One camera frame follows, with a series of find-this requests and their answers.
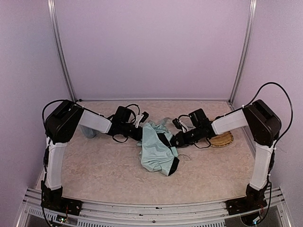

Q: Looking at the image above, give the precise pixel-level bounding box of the white blue enamel pitcher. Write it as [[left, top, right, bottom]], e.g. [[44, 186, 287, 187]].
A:
[[80, 125, 97, 139]]

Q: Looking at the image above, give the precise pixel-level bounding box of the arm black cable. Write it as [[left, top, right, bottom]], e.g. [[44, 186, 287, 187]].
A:
[[42, 99, 64, 128], [241, 82, 294, 142]]

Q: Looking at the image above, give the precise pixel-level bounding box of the woven bamboo tray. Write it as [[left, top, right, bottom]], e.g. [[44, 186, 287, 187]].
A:
[[209, 131, 234, 148]]

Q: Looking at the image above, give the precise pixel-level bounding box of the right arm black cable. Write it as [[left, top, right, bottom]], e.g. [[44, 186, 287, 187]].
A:
[[241, 82, 294, 142]]

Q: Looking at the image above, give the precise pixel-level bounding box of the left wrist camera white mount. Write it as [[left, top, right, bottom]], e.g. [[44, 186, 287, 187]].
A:
[[134, 112, 149, 128]]

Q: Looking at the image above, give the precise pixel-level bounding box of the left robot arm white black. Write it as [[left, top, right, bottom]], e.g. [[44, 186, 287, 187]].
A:
[[41, 99, 149, 203]]

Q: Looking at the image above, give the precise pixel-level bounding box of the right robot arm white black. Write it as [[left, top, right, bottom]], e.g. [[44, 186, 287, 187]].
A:
[[170, 99, 282, 202]]

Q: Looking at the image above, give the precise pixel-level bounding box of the mint green black umbrella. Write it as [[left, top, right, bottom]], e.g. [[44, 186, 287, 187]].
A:
[[137, 117, 192, 176]]

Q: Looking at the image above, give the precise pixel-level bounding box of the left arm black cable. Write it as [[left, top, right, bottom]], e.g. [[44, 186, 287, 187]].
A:
[[42, 99, 64, 128]]

